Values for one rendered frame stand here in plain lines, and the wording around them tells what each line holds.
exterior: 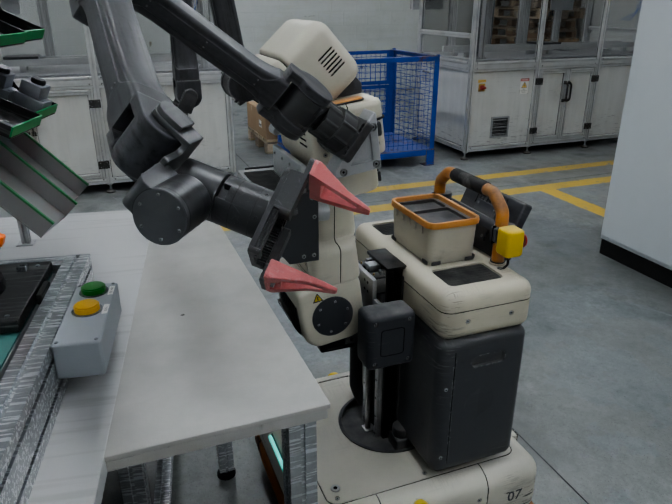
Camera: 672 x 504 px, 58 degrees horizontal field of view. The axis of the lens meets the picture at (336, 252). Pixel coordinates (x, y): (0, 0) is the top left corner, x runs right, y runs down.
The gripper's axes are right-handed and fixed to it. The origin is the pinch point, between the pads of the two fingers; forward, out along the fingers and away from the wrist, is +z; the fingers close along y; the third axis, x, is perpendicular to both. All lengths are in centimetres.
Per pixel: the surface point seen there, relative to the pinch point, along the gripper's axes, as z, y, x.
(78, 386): -33, -26, 38
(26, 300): -47, -17, 38
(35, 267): -54, -11, 48
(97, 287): -39, -10, 41
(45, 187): -68, 7, 61
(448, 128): 22, 305, 476
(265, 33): -278, 498, 729
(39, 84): -78, 26, 55
